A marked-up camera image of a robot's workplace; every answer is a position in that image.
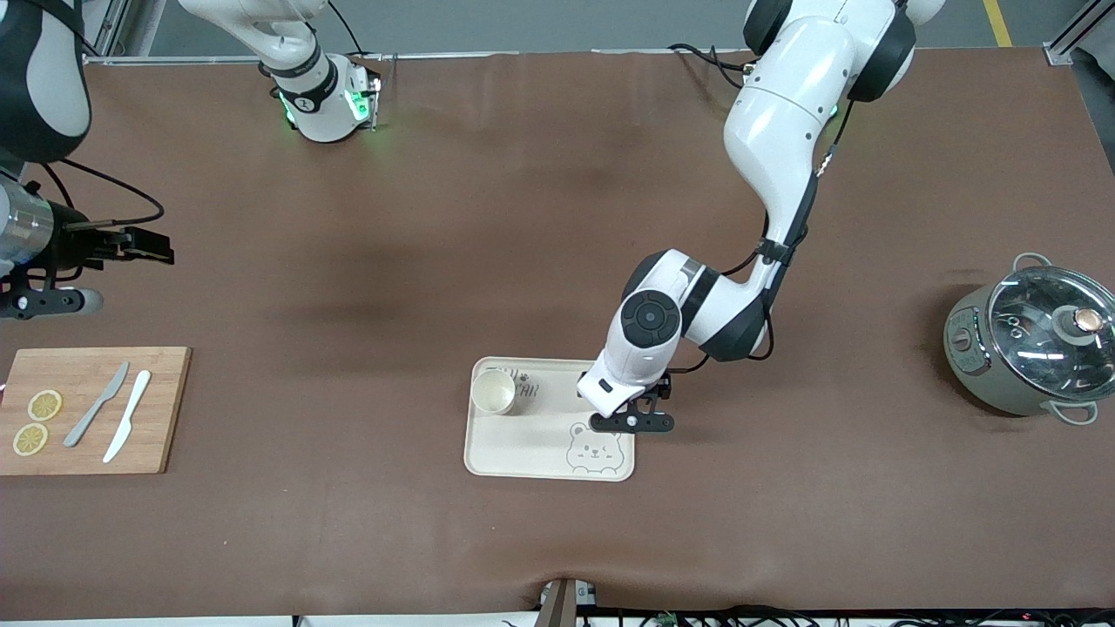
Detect white plastic cup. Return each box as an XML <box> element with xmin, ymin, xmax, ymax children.
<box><xmin>470</xmin><ymin>369</ymin><xmax>517</xmax><ymax>416</ymax></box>

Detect cream tray with bear print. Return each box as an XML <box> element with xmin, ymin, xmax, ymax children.
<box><xmin>463</xmin><ymin>356</ymin><xmax>637</xmax><ymax>482</ymax></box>

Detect wooden cutting board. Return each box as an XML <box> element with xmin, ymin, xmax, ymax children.
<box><xmin>0</xmin><ymin>347</ymin><xmax>193</xmax><ymax>476</ymax></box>

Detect white plastic knife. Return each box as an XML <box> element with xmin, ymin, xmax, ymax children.
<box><xmin>103</xmin><ymin>370</ymin><xmax>152</xmax><ymax>464</ymax></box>

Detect grey plastic knife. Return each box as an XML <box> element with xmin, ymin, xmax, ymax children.
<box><xmin>64</xmin><ymin>361</ymin><xmax>131</xmax><ymax>448</ymax></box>

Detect brown table cover mat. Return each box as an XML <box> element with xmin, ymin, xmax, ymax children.
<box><xmin>0</xmin><ymin>48</ymin><xmax>1115</xmax><ymax>621</ymax></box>

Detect grey-green cooking pot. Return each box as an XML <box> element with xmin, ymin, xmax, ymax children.
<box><xmin>943</xmin><ymin>253</ymin><xmax>1115</xmax><ymax>426</ymax></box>

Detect glass pot lid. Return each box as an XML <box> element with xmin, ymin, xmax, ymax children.
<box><xmin>987</xmin><ymin>270</ymin><xmax>1115</xmax><ymax>403</ymax></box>

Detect aluminium profile bar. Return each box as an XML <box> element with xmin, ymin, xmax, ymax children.
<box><xmin>1045</xmin><ymin>0</ymin><xmax>1115</xmax><ymax>66</ymax></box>

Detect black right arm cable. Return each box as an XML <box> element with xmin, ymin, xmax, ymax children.
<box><xmin>44</xmin><ymin>157</ymin><xmax>166</xmax><ymax>229</ymax></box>

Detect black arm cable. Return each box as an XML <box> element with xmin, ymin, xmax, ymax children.
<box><xmin>688</xmin><ymin>100</ymin><xmax>844</xmax><ymax>374</ymax></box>
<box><xmin>44</xmin><ymin>157</ymin><xmax>166</xmax><ymax>229</ymax></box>

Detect aluminium frame rail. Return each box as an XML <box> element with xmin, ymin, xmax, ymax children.
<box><xmin>83</xmin><ymin>0</ymin><xmax>132</xmax><ymax>64</ymax></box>

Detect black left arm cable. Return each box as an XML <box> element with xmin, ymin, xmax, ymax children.
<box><xmin>688</xmin><ymin>100</ymin><xmax>844</xmax><ymax>374</ymax></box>

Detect thin black cable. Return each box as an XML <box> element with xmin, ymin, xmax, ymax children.
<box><xmin>327</xmin><ymin>0</ymin><xmax>367</xmax><ymax>57</ymax></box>

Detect black cables at arm base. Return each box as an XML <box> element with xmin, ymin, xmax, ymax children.
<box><xmin>669</xmin><ymin>44</ymin><xmax>752</xmax><ymax>88</ymax></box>

